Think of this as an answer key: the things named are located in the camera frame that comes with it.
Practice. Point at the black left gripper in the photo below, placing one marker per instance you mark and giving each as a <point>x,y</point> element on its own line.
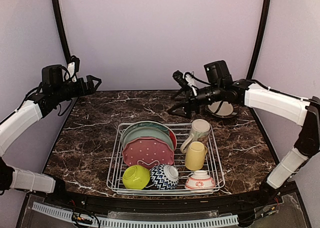
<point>83,91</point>

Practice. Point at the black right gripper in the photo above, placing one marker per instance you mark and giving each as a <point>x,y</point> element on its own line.
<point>191,97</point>

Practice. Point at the black striped rim plate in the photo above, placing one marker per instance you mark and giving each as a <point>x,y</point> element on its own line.
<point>224,111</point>

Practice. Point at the light green plate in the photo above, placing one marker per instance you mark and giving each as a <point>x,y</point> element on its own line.
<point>145,132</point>

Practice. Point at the teal patterned plate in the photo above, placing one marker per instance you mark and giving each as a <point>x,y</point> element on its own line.
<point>146,123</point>

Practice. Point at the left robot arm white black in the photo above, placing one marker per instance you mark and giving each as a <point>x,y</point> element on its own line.
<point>34,108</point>

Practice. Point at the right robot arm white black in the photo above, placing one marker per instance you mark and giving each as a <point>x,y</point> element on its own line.
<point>304,112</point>

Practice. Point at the white patterned tall mug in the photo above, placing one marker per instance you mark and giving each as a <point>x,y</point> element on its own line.
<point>200,131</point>

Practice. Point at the red floral plate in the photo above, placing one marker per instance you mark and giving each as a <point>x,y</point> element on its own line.
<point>173,138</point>

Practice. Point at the yellow mug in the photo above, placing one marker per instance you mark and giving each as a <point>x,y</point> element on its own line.
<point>195,156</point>

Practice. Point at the pink polka dot plate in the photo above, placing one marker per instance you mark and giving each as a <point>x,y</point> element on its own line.
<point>147,152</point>

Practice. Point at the blue white zigzag bowl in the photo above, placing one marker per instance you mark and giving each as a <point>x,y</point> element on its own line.
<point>164,177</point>

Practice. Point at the white red patterned bowl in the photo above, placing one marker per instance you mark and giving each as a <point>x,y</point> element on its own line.
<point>200,180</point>

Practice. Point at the lime green bowl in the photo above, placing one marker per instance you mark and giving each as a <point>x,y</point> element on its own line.
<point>136,177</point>

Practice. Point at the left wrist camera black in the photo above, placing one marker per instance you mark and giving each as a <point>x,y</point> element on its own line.
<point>52,75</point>

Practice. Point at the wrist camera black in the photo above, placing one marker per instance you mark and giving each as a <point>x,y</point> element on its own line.
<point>52,75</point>
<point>217,73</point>

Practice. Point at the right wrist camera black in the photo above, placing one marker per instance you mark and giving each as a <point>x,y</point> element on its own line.
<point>217,73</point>

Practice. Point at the white wire dish rack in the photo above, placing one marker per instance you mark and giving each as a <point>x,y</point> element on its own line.
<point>212,165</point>

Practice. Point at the left black frame post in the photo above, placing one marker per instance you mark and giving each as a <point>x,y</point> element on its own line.
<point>61,29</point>

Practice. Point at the black frame post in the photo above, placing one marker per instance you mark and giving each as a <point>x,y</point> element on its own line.
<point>61,29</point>
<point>259,38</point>

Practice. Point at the black front rail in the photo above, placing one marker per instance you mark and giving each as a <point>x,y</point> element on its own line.
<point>244,204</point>

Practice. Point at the white slotted cable duct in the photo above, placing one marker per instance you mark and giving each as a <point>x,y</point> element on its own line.
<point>137,220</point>

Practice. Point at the right black frame post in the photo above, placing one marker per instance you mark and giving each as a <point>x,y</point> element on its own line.
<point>259,38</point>

